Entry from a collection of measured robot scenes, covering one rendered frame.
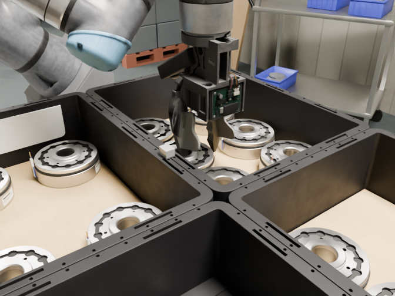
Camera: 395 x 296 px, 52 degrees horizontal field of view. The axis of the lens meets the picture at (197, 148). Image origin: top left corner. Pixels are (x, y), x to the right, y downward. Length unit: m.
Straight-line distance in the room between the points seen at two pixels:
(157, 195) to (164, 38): 3.48
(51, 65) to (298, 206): 0.65
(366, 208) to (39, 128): 0.55
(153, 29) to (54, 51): 2.94
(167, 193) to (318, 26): 2.91
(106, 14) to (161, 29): 3.40
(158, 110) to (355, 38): 2.47
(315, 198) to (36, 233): 0.39
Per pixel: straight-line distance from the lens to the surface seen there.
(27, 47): 0.96
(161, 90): 0.83
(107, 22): 0.56
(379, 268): 0.56
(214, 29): 0.56
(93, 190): 0.66
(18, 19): 0.96
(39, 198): 0.66
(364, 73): 3.19
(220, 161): 0.71
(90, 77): 0.97
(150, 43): 3.91
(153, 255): 0.42
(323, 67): 3.38
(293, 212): 0.56
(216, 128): 0.68
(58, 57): 0.99
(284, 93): 0.74
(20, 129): 0.74
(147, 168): 0.56
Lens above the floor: 1.20
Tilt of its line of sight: 30 degrees down
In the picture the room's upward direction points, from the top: straight up
